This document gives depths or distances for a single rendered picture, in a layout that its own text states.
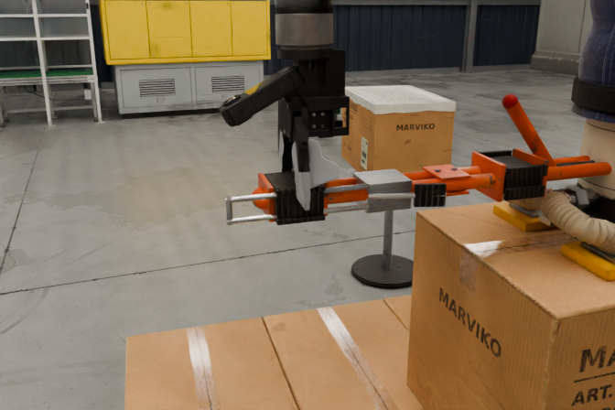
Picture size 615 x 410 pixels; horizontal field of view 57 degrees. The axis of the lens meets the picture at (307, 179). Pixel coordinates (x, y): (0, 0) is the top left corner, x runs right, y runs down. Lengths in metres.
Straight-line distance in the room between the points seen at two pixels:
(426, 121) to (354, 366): 1.49
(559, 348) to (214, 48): 7.42
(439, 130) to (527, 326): 2.00
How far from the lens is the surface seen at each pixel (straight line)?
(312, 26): 0.73
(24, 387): 2.67
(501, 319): 0.93
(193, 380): 1.56
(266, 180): 0.79
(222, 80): 8.13
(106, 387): 2.54
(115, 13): 7.85
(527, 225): 1.07
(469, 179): 0.88
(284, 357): 1.62
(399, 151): 2.75
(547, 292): 0.88
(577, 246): 1.00
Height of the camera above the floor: 1.46
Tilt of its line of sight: 17 degrees down
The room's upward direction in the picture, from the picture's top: straight up
